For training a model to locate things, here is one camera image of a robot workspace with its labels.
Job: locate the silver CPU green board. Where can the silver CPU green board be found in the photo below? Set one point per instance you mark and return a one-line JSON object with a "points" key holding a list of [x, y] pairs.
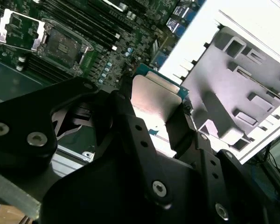
{"points": [[154, 100]]}

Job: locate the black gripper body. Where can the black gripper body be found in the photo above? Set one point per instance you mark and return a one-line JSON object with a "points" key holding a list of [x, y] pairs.
{"points": [[107, 198]]}

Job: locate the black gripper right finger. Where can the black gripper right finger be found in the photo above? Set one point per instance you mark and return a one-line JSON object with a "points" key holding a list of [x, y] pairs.
{"points": [[210, 168]]}

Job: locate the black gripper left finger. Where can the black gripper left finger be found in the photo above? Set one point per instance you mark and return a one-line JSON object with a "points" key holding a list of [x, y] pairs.
{"points": [[25, 121]]}

